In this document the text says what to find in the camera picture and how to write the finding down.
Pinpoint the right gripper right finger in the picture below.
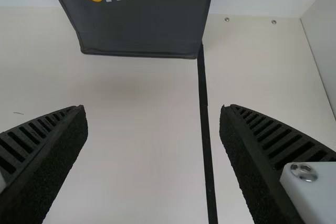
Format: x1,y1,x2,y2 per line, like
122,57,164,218
219,104,336,224

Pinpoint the dark grey bag with straps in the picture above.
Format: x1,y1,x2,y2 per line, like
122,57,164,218
41,0,218,60

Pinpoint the black strip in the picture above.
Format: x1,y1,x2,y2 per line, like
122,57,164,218
196,42,218,224

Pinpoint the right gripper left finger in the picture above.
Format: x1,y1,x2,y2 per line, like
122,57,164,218
0,105,89,224

